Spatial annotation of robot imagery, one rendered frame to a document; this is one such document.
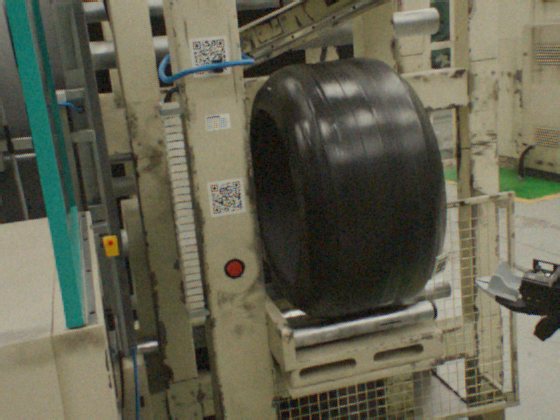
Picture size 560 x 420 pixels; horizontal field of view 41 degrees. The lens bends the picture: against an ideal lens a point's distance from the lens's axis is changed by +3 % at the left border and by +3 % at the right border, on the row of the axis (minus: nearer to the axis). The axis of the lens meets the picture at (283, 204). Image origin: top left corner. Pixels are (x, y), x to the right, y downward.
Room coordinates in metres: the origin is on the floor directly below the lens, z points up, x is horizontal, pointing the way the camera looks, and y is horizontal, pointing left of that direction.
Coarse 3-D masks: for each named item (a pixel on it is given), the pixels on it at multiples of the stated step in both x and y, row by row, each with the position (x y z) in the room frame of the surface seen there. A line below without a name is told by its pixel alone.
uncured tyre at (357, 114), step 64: (320, 64) 1.62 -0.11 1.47; (384, 64) 1.61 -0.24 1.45; (256, 128) 1.76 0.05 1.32; (320, 128) 1.42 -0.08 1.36; (384, 128) 1.43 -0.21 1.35; (256, 192) 1.81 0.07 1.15; (320, 192) 1.37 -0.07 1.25; (384, 192) 1.38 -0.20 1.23; (320, 256) 1.38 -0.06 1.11; (384, 256) 1.39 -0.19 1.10
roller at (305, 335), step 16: (416, 304) 1.55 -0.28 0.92; (432, 304) 1.55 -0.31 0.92; (336, 320) 1.50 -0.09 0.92; (352, 320) 1.50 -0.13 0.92; (368, 320) 1.50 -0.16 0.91; (384, 320) 1.51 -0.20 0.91; (400, 320) 1.52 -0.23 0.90; (416, 320) 1.53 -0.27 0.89; (304, 336) 1.46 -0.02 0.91; (320, 336) 1.47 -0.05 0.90; (336, 336) 1.48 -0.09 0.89
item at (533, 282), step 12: (552, 264) 1.36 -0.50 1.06; (528, 276) 1.33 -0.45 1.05; (540, 276) 1.33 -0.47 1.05; (552, 276) 1.33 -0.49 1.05; (528, 288) 1.33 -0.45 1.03; (540, 288) 1.32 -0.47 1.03; (552, 288) 1.31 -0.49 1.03; (528, 300) 1.34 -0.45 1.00; (540, 300) 1.32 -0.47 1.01; (552, 300) 1.33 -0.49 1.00; (540, 312) 1.33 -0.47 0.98; (552, 312) 1.33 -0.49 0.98
